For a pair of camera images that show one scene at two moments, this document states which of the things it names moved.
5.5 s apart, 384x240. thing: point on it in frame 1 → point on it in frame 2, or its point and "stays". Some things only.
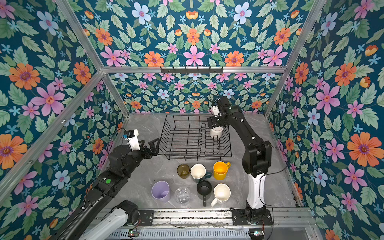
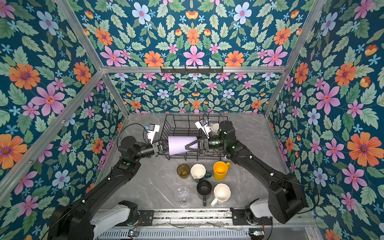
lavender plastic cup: [160, 191] → [177, 144]
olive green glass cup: [183, 171] stays
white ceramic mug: [222, 193] stays
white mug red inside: [216, 131] stays
